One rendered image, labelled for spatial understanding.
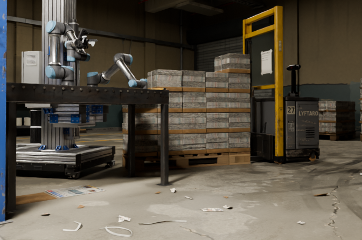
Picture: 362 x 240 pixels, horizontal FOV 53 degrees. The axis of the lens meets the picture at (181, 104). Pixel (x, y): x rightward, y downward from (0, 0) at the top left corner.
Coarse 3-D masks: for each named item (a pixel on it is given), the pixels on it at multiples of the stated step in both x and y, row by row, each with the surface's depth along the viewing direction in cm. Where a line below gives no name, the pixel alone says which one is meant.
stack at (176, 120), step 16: (176, 96) 398; (192, 96) 406; (208, 96) 413; (224, 96) 421; (160, 112) 391; (176, 112) 399; (192, 112) 406; (208, 112) 414; (224, 112) 422; (144, 128) 383; (160, 128) 391; (176, 128) 398; (192, 128) 405; (208, 128) 412; (144, 144) 384; (160, 144) 390; (176, 144) 397; (192, 144) 405; (208, 144) 412; (224, 144) 420; (144, 160) 383; (160, 160) 389; (176, 160) 397; (224, 160) 419
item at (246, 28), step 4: (244, 20) 493; (244, 24) 493; (248, 24) 497; (244, 28) 493; (248, 28) 497; (244, 32) 492; (248, 32) 497; (244, 36) 492; (244, 40) 492; (244, 44) 492; (248, 44) 490; (244, 48) 492; (248, 48) 490; (244, 52) 492; (248, 52) 490; (248, 112) 488
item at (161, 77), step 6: (156, 72) 392; (162, 72) 390; (168, 72) 392; (174, 72) 395; (180, 72) 398; (156, 78) 392; (162, 78) 390; (168, 78) 393; (174, 78) 396; (180, 78) 398; (156, 84) 390; (162, 84) 390; (168, 84) 393; (174, 84) 396; (180, 84) 398
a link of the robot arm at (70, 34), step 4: (68, 28) 348; (68, 32) 347; (72, 32) 348; (68, 36) 346; (72, 36) 345; (80, 52) 333; (84, 52) 336; (84, 56) 333; (88, 56) 337; (80, 60) 334; (84, 60) 336; (88, 60) 339
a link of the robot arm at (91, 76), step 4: (92, 72) 397; (96, 72) 400; (88, 76) 397; (92, 76) 397; (96, 76) 400; (100, 76) 404; (88, 80) 397; (92, 80) 396; (96, 80) 400; (100, 80) 404
